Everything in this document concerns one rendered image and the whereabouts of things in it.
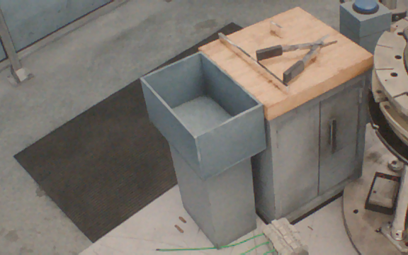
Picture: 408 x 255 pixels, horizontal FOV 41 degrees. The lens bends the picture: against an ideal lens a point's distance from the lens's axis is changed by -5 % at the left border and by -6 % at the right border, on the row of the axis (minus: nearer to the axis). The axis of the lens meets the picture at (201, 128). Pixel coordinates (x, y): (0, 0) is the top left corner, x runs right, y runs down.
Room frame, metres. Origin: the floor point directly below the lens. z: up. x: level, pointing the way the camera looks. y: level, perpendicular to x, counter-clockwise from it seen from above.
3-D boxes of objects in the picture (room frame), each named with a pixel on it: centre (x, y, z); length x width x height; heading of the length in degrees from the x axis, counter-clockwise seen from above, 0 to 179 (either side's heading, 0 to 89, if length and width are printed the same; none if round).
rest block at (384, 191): (0.61, -0.29, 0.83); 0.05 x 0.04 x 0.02; 148
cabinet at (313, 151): (0.72, -0.15, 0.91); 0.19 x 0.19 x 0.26; 24
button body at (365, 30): (0.86, -0.33, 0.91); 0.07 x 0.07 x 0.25; 15
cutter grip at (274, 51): (0.69, -0.12, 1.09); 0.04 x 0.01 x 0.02; 99
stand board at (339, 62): (0.72, -0.15, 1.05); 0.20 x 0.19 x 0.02; 114
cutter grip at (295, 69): (0.64, -0.14, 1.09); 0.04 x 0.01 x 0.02; 129
